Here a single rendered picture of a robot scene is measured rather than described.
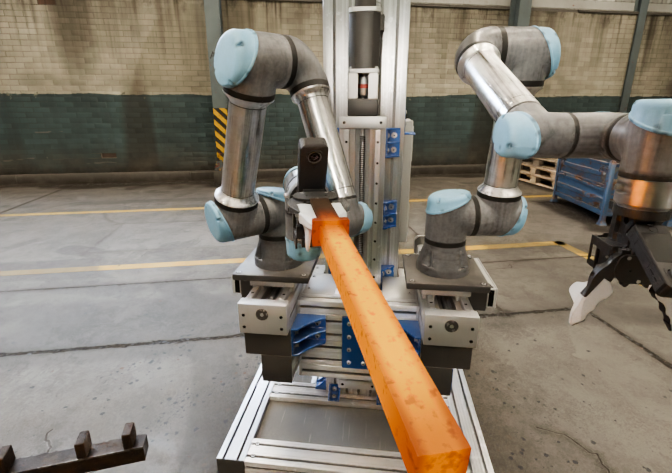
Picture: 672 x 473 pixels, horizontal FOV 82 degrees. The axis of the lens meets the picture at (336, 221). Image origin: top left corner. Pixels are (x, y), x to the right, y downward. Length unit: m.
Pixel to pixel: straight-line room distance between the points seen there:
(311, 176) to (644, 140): 0.48
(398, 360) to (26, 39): 8.01
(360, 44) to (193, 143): 6.32
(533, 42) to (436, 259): 0.58
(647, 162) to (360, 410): 1.22
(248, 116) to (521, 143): 0.57
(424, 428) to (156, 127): 7.30
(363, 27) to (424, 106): 6.53
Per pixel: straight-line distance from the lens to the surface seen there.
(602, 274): 0.72
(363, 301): 0.33
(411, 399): 0.25
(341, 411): 1.57
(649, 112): 0.69
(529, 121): 0.70
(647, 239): 0.70
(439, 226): 1.09
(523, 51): 1.05
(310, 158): 0.61
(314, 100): 0.92
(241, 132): 0.94
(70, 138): 7.94
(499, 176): 1.11
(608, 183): 5.15
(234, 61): 0.86
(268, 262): 1.15
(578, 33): 9.18
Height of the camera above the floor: 1.28
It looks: 17 degrees down
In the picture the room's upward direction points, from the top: straight up
